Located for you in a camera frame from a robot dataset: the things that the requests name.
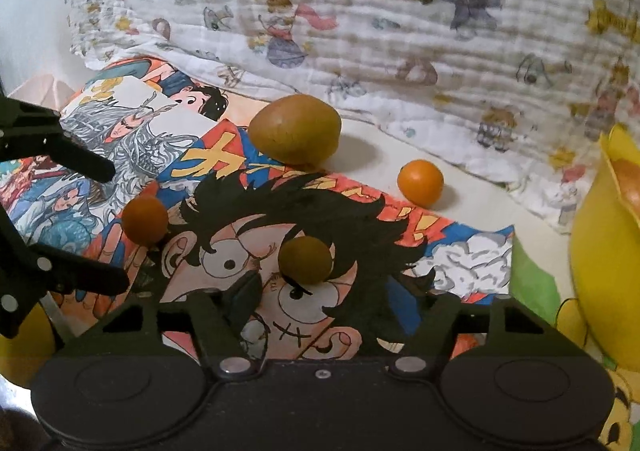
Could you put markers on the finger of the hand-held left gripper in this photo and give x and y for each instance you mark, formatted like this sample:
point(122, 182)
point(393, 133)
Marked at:
point(85, 166)
point(95, 278)

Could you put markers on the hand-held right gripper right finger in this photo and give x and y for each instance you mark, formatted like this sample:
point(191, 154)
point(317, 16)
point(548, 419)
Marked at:
point(440, 316)

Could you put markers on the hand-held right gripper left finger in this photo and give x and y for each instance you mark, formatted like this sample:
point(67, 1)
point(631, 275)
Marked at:
point(242, 298)

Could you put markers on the small olive brown fruit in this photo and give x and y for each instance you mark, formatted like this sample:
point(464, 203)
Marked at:
point(305, 258)

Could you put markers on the dark orange cherry tomato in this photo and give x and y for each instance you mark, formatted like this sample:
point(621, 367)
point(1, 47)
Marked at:
point(145, 218)

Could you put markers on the yellow round fruit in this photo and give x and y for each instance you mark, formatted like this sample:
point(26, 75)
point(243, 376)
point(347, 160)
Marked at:
point(25, 346)

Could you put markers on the bright orange kumquat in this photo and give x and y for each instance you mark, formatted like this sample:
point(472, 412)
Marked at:
point(420, 182)

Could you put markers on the oval tan fruit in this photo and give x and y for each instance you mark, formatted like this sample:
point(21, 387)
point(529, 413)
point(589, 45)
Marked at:
point(295, 131)

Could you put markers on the red dragon comic poster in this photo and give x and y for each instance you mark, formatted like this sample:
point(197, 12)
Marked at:
point(65, 201)

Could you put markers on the grey figure comic poster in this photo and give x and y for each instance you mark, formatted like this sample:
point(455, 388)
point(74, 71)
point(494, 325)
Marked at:
point(135, 131)

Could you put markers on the big face comic poster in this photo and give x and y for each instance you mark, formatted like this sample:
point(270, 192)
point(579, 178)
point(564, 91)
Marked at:
point(220, 236)

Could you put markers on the yellow bear cartoon poster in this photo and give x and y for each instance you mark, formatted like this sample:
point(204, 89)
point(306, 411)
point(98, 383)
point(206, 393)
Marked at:
point(540, 291)

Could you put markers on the black-haired boy comic poster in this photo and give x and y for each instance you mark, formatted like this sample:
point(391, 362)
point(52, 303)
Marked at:
point(200, 101)

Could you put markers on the yellow plastic bowl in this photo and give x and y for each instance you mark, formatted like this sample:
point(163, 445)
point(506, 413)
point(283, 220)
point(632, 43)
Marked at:
point(605, 256)

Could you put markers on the pale orange fruit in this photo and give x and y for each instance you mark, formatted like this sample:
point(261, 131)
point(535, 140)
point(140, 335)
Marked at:
point(630, 181)

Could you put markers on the cartoon printed white cloth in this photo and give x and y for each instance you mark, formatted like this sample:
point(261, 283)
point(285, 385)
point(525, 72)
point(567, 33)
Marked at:
point(400, 31)

